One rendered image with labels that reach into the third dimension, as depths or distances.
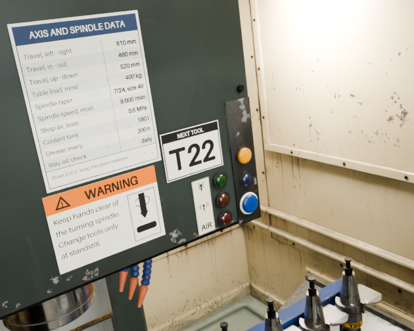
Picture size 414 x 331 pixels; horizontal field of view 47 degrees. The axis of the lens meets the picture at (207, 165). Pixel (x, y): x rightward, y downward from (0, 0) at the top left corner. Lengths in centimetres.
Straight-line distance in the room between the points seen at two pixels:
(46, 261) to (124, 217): 11
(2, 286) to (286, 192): 136
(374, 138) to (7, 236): 112
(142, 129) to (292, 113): 111
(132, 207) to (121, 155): 7
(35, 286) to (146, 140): 23
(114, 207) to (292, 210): 127
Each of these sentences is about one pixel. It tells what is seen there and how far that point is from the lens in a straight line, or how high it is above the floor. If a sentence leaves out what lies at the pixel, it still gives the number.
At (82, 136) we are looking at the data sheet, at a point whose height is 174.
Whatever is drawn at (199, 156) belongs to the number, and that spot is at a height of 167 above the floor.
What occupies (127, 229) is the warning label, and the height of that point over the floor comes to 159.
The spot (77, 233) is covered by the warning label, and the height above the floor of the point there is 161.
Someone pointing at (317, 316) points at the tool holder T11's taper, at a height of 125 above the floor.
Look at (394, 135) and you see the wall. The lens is 145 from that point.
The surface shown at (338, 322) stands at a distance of 110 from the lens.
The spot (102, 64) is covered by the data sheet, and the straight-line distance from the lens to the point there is 62.
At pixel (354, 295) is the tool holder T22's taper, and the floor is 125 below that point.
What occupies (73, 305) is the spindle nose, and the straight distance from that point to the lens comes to 83.
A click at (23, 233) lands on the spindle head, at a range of 63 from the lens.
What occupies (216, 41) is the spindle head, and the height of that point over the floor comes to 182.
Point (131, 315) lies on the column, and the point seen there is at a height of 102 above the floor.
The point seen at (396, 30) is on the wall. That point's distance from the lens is 140.
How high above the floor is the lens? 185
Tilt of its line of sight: 17 degrees down
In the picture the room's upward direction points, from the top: 8 degrees counter-clockwise
